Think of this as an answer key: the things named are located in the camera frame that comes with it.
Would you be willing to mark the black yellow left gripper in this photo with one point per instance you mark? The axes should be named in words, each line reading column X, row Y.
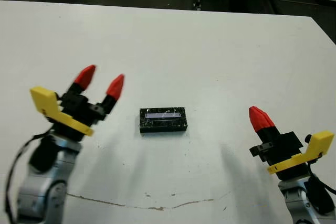
column 76, row 113

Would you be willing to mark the black glossy box lid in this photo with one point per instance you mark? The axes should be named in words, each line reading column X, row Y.
column 162, row 123

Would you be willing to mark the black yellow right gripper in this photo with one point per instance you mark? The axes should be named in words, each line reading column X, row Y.
column 288, row 153

